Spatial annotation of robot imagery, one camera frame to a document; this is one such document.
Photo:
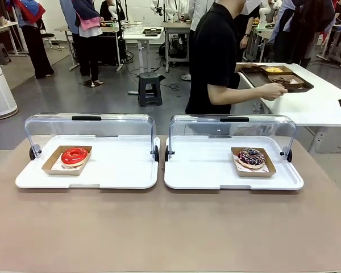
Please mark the white printed paper liner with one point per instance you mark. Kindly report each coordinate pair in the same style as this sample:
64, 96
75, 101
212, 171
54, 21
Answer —
58, 166
295, 82
238, 165

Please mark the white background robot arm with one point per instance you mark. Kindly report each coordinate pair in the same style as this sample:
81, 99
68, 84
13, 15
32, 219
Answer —
262, 14
166, 8

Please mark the brown cardboard donut box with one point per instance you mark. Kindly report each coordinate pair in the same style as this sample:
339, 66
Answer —
49, 167
255, 174
288, 72
299, 85

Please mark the person with long dark hair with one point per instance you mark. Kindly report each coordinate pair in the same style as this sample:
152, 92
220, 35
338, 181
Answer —
307, 34

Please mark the white cylindrical air purifier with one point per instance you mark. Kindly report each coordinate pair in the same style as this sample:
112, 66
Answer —
0, 91

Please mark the chocolate sprinkled donut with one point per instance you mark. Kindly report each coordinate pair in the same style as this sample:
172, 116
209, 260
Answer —
281, 80

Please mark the person in pink blue top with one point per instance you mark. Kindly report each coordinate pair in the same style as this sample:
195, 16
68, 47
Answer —
88, 57

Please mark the yellow sprinkled donut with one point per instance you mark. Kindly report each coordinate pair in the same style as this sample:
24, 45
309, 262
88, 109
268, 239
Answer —
272, 69

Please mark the person in long black skirt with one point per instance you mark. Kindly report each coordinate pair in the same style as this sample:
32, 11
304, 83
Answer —
37, 51

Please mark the desk with white legs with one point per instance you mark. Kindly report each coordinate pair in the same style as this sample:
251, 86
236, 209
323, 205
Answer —
68, 28

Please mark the person with wristwatch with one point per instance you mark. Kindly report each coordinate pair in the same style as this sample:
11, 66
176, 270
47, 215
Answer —
245, 39

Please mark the dark grey folding step stool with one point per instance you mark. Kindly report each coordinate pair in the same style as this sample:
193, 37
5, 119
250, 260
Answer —
150, 85

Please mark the person in black shirt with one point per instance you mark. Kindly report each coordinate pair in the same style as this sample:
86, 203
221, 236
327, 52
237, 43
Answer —
210, 57

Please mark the black office chair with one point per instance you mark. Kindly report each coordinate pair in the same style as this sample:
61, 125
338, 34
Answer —
49, 35

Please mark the dark brown serving tray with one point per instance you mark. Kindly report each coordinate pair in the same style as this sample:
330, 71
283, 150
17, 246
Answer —
255, 81

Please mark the white cluttered side table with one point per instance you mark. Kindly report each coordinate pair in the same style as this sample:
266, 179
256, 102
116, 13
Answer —
3, 27

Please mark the large white table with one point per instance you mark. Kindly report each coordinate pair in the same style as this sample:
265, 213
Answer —
315, 108

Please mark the purple glazed donut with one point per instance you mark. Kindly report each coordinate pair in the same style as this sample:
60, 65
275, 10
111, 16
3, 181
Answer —
244, 160

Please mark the person's left hand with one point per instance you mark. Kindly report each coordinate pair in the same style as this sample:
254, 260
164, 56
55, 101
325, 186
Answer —
258, 66

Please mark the red glazed donut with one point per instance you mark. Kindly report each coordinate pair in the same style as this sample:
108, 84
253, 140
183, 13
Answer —
69, 159

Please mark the person's right forearm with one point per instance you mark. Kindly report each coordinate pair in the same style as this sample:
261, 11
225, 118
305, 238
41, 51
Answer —
236, 95

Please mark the person's right hand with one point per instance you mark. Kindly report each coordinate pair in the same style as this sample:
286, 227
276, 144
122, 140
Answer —
274, 91

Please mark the white height adjustable desk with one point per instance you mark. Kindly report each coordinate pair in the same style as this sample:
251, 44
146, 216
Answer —
136, 35

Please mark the small grey stool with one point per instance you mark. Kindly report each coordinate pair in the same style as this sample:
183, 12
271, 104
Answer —
1, 52

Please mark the clear plastic dome lid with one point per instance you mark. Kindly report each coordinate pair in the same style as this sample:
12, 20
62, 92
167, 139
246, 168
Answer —
199, 126
122, 125

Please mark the white plastic display tray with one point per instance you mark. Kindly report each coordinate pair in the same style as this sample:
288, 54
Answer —
125, 170
199, 170

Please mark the person's left forearm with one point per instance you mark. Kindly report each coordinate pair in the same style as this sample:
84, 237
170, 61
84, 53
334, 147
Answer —
243, 67

